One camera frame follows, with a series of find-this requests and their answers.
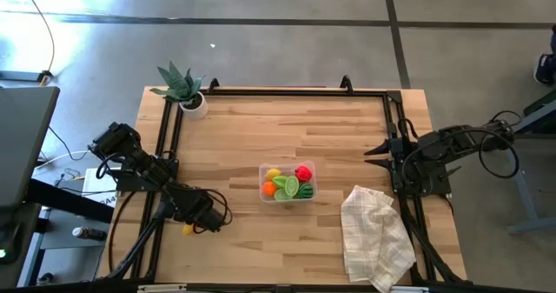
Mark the yellow toy lemon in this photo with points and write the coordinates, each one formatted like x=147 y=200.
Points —
x=273 y=174

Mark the red toy bell pepper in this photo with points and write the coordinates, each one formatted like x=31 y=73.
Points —
x=303 y=173

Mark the white printed box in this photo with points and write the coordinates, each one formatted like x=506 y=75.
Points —
x=93 y=188

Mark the light green toy fruit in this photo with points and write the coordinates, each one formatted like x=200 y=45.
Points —
x=279 y=181
x=281 y=195

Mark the white plant pot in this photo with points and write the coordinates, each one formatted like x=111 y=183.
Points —
x=196 y=110

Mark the white and black bottle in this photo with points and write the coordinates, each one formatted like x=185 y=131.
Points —
x=89 y=233

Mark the white checked cloth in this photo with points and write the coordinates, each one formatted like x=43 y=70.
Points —
x=373 y=241

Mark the black aluminium table frame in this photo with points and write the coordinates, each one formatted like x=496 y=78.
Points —
x=282 y=92

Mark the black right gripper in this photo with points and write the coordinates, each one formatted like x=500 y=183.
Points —
x=399 y=162

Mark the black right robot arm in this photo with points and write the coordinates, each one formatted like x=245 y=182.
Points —
x=452 y=149

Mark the blue-gray desk frame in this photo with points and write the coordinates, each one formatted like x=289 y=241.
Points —
x=61 y=249
x=521 y=188

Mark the green leafy plant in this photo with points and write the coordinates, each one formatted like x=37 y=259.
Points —
x=178 y=86

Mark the black desk crossbar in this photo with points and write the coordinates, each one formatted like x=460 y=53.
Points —
x=65 y=199

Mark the person's foot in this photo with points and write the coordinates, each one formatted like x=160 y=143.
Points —
x=546 y=69

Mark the clear plastic tupperware container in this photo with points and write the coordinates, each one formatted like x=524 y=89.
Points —
x=313 y=199

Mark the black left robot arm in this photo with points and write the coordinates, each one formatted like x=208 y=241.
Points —
x=130 y=154

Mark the yellow toy banana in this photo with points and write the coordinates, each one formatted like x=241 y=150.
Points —
x=187 y=229

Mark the orange toy tangerine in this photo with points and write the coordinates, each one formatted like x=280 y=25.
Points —
x=269 y=188

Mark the green striped toy watermelon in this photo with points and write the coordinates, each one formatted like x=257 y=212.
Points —
x=307 y=191

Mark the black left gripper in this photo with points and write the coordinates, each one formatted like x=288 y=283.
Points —
x=202 y=215

